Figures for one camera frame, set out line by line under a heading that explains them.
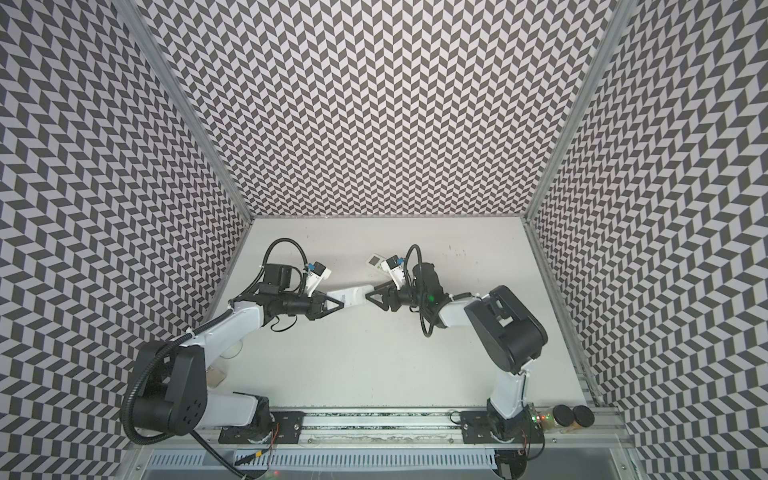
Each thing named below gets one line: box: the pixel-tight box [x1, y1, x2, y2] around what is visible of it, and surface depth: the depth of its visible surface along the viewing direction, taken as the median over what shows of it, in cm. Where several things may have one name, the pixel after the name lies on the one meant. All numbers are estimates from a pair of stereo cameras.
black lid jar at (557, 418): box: [541, 404, 575, 432], surface depth 69 cm
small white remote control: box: [326, 285, 375, 307], surface depth 85 cm
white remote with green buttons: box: [365, 252, 385, 269], surface depth 104 cm
